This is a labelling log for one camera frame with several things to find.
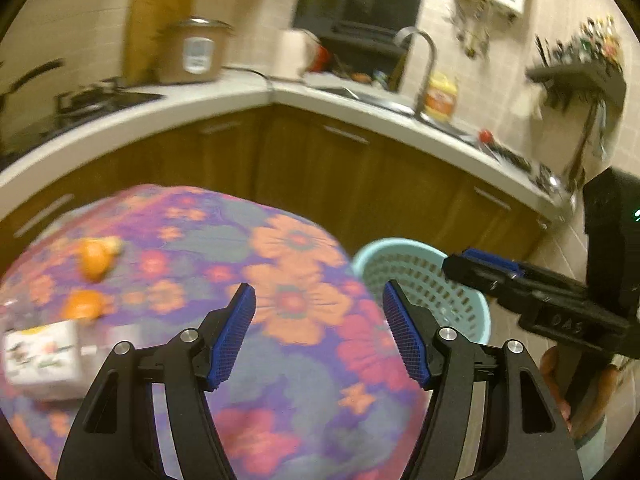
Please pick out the steel sink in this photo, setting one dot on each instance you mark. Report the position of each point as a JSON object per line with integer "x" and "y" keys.
{"x": 365, "y": 97}

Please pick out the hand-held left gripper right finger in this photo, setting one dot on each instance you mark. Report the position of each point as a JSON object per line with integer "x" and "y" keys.
{"x": 407, "y": 335}

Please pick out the dark cloth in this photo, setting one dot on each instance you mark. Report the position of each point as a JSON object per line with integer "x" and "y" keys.
{"x": 510, "y": 156}

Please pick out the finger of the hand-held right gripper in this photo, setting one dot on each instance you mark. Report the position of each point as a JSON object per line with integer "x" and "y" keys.
{"x": 480, "y": 277}
{"x": 495, "y": 259}

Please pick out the orange fruit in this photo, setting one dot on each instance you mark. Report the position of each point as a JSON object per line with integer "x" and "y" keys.
{"x": 82, "y": 305}
{"x": 95, "y": 260}

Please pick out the small printed cup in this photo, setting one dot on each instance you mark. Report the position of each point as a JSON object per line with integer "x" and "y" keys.
{"x": 380, "y": 78}

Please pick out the metal faucet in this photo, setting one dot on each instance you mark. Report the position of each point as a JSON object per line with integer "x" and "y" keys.
{"x": 431, "y": 60}

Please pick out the black gas stove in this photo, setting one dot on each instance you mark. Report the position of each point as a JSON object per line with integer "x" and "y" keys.
{"x": 85, "y": 102}

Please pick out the white printed box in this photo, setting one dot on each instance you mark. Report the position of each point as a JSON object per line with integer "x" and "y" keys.
{"x": 45, "y": 360}

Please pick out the wooden cutting board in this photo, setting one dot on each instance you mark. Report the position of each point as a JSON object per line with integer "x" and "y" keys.
{"x": 145, "y": 25}

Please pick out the floral printed cloth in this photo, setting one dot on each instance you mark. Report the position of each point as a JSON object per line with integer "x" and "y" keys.
{"x": 300, "y": 270}

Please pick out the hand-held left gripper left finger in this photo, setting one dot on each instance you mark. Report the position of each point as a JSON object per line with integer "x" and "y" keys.
{"x": 232, "y": 340}

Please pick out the light blue plastic basket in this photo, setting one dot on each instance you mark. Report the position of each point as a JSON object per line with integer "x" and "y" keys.
{"x": 400, "y": 265}

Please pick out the yellow dish soap bottle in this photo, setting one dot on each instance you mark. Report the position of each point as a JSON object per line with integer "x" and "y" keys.
{"x": 440, "y": 97}

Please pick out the row of seasoning bottles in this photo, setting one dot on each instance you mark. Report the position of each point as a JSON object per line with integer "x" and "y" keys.
{"x": 595, "y": 42}

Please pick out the wooden base cabinet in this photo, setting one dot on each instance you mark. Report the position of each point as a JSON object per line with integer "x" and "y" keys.
{"x": 325, "y": 170}

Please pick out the brown rice cooker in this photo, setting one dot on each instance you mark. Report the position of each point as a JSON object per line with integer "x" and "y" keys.
{"x": 190, "y": 55}

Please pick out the person's right hand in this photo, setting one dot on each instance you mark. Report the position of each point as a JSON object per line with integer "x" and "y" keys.
{"x": 552, "y": 375}

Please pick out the black frying pan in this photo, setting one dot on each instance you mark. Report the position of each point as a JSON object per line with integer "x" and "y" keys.
{"x": 35, "y": 72}

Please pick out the dark wall shelf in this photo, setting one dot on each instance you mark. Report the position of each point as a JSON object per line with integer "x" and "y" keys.
{"x": 575, "y": 77}

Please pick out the red tomato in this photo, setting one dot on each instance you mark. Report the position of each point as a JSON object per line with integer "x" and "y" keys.
{"x": 485, "y": 136}

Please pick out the white electric kettle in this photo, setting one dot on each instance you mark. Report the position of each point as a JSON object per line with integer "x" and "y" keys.
{"x": 292, "y": 52}

